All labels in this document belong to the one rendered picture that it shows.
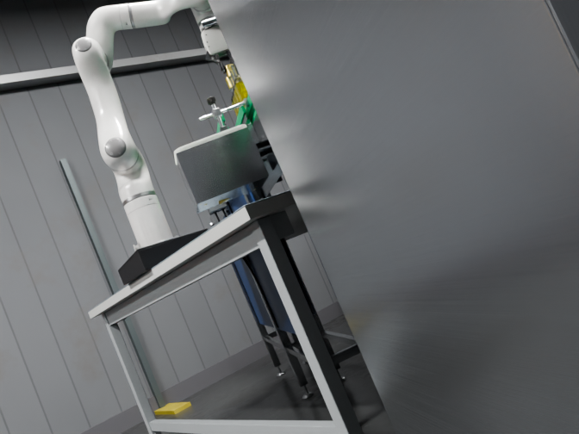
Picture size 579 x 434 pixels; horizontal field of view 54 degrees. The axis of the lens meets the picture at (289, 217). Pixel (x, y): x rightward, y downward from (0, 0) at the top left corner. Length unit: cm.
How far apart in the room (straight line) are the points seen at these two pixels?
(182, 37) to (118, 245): 198
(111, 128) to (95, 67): 23
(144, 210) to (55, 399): 234
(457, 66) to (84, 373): 391
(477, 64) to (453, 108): 5
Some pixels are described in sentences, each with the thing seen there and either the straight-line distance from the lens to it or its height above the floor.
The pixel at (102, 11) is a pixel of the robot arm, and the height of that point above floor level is 170.
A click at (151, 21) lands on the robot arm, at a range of 230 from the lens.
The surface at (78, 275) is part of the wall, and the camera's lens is 427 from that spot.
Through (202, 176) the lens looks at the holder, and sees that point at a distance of 163.
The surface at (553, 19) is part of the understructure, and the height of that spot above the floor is 65.
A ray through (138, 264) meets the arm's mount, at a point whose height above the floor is 78.
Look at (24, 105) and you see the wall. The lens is 462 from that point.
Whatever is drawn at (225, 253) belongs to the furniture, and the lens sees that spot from 152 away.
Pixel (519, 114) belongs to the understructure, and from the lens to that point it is 38.
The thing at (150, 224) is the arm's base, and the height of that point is 90.
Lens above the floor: 59
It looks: 4 degrees up
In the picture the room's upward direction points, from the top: 23 degrees counter-clockwise
